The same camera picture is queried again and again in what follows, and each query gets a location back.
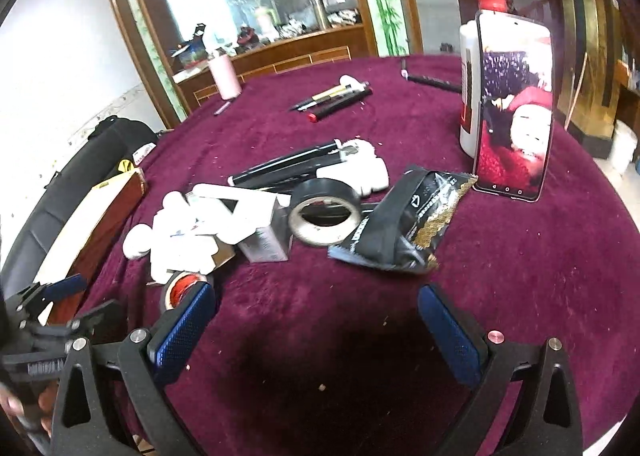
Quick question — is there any gold-edged white cardboard box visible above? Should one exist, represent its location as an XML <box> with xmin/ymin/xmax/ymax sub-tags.
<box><xmin>32</xmin><ymin>166</ymin><xmax>150</xmax><ymax>327</ymax></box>

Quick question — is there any black tape roll red core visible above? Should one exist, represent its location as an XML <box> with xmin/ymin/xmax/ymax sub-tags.
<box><xmin>160</xmin><ymin>272</ymin><xmax>214</xmax><ymax>313</ymax></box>

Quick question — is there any white labelled pill bottle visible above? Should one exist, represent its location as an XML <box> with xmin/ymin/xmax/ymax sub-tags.
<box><xmin>150</xmin><ymin>222</ymin><xmax>219</xmax><ymax>284</ymax></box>

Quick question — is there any black foil snack packet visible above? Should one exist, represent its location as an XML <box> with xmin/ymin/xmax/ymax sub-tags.
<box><xmin>328</xmin><ymin>166</ymin><xmax>477</xmax><ymax>274</ymax></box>

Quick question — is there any white spray bottle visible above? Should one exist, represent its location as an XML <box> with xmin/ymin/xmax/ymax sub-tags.
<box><xmin>122</xmin><ymin>190</ymin><xmax>194</xmax><ymax>260</ymax></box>

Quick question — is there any small silver medicine box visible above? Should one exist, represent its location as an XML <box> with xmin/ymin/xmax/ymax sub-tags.
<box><xmin>238</xmin><ymin>216</ymin><xmax>292</xmax><ymax>263</ymax></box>

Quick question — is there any white carton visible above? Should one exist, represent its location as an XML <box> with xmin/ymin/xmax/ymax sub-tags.
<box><xmin>186</xmin><ymin>192</ymin><xmax>277</xmax><ymax>245</ymax></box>

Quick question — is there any white tube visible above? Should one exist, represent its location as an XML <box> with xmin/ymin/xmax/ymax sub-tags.
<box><xmin>191</xmin><ymin>183</ymin><xmax>291</xmax><ymax>207</ymax></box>

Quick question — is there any black tape roll white core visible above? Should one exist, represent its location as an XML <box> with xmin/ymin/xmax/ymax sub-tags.
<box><xmin>288</xmin><ymin>179</ymin><xmax>362</xmax><ymax>247</ymax></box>

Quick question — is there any person left hand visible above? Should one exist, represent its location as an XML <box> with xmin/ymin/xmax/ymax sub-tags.
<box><xmin>0</xmin><ymin>381</ymin><xmax>58</xmax><ymax>436</ymax></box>

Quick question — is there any black leather sofa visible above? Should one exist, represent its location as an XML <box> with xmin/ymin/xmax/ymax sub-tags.
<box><xmin>1</xmin><ymin>116</ymin><xmax>158</xmax><ymax>297</ymax></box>

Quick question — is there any black marker white cap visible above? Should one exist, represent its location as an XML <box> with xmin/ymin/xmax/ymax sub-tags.
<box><xmin>227</xmin><ymin>138</ymin><xmax>342</xmax><ymax>186</ymax></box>

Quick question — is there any white powder puff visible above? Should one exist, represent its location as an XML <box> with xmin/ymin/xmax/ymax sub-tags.
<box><xmin>338</xmin><ymin>138</ymin><xmax>376</xmax><ymax>162</ymax></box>

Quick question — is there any pink thermos bottle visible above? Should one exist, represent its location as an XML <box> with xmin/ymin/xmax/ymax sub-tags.
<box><xmin>208</xmin><ymin>54</ymin><xmax>242</xmax><ymax>101</ymax></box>

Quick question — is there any long black pen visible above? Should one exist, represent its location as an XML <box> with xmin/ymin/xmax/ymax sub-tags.
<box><xmin>400</xmin><ymin>57</ymin><xmax>462</xmax><ymax>94</ymax></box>

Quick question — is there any smartphone with lit screen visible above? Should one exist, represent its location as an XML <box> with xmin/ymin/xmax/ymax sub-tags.
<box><xmin>474</xmin><ymin>10</ymin><xmax>553</xmax><ymax>202</ymax></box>

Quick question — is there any yellow black pen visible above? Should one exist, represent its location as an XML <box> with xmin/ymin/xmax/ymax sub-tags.
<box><xmin>290</xmin><ymin>83</ymin><xmax>360</xmax><ymax>112</ymax></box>

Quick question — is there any white jug red cap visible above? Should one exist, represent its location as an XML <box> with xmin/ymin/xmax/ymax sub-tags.
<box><xmin>459</xmin><ymin>0</ymin><xmax>508</xmax><ymax>158</ymax></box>

